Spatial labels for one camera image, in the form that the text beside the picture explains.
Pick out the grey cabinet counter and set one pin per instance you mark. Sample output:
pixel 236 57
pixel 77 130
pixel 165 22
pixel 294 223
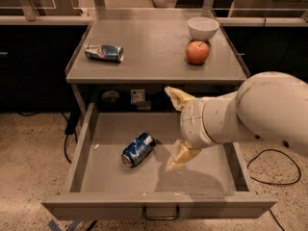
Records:
pixel 154 43

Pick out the white bowl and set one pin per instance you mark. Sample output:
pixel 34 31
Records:
pixel 202 28

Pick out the grey open drawer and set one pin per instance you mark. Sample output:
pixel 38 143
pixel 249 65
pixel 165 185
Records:
pixel 215 184

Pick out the blue pepsi can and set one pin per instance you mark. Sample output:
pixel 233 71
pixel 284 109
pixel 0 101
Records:
pixel 138 150

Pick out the crushed blue can on counter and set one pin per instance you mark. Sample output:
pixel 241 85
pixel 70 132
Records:
pixel 103 52

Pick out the blue tape on floor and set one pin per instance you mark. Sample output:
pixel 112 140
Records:
pixel 70 226

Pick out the white label tag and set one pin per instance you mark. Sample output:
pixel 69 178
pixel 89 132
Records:
pixel 137 96

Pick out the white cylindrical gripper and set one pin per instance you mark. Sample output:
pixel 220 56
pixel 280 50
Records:
pixel 192 120

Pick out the metal drawer handle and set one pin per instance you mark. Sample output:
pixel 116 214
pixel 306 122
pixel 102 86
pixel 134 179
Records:
pixel 160 213

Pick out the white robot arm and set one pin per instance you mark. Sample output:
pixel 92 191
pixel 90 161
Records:
pixel 270 106

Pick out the red apple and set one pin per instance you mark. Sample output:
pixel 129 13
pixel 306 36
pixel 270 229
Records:
pixel 197 52

